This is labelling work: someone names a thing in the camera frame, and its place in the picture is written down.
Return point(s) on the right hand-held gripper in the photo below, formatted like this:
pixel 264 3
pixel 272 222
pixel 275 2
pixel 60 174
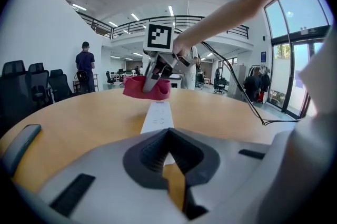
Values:
pixel 159 35

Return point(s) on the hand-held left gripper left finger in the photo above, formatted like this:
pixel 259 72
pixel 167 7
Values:
pixel 110 191

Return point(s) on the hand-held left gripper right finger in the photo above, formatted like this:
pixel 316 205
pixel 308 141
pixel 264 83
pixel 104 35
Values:
pixel 229 180

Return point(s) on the red cloth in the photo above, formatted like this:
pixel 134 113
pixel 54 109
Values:
pixel 134 88

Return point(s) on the person's right forearm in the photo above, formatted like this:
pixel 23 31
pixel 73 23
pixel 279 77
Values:
pixel 226 12

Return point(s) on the person's right hand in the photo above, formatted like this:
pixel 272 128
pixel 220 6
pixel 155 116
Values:
pixel 182 45

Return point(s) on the black balcony railing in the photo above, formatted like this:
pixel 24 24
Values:
pixel 126 26

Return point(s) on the black office chair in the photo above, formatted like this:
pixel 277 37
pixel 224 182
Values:
pixel 220 82
pixel 59 84
pixel 39 83
pixel 13 86

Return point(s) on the grey metal cabinet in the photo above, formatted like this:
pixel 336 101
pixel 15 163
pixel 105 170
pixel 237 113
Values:
pixel 237 78

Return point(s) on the clothes rack with garments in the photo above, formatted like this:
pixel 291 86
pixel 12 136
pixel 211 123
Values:
pixel 256 82

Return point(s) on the dark grey phone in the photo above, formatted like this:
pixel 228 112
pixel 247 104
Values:
pixel 18 146

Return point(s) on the glass door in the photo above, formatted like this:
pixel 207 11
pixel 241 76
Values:
pixel 297 70

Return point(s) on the blue wall poster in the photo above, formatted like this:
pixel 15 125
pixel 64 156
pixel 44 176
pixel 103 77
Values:
pixel 263 56

